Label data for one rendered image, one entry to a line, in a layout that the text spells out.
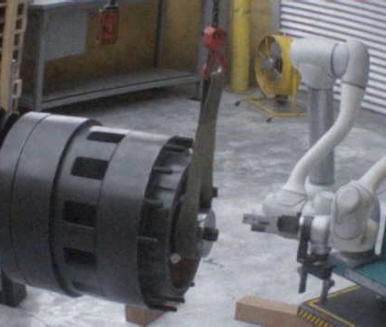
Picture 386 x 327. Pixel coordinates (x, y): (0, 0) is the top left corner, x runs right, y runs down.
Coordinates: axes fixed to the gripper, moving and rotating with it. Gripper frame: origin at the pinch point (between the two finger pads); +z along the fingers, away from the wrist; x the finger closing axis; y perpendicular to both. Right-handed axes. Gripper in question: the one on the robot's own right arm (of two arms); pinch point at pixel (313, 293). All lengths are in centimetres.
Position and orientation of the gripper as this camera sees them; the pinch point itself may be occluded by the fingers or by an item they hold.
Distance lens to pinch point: 321.4
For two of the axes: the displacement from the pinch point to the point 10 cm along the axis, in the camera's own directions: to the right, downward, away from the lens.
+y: 8.4, -1.0, 5.3
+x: -5.3, -2.5, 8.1
